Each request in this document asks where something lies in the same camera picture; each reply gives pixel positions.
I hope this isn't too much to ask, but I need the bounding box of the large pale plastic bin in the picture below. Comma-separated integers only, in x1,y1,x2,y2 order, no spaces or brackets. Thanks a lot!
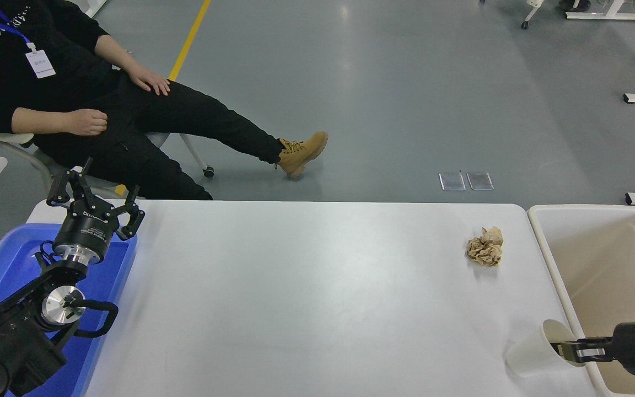
527,204,635,397

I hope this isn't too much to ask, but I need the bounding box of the white paper cup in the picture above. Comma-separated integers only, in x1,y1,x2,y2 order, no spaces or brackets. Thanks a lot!
505,319,586,378

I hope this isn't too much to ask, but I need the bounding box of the tan paper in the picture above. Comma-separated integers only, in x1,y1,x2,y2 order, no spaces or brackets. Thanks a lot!
466,226,504,268

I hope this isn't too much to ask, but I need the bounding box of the blue plastic tray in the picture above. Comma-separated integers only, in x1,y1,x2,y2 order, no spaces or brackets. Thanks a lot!
0,223,138,397

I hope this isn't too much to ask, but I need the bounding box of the blue lanyard with badge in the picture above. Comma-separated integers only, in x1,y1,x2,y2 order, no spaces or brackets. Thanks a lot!
0,0,56,79

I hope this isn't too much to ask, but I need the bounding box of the person's right hand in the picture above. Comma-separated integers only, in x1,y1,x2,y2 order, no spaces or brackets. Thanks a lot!
64,108,109,137

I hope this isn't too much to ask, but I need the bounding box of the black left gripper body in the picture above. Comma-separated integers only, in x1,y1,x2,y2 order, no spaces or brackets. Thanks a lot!
53,198,122,259

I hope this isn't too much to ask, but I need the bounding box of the grey office chair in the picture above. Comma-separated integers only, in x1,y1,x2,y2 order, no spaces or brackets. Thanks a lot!
0,130,214,199

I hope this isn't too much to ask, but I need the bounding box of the person's left hand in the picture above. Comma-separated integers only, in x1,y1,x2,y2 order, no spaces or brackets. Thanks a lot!
128,65,172,97

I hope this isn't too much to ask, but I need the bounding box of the white wheeled chair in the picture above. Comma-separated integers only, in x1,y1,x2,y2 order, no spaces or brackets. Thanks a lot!
477,0,545,30

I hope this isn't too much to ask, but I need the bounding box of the white desk foot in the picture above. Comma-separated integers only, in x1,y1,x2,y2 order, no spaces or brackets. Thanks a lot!
566,0,635,22

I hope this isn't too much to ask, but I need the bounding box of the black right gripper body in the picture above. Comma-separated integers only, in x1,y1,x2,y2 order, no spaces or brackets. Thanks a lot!
611,321,635,377

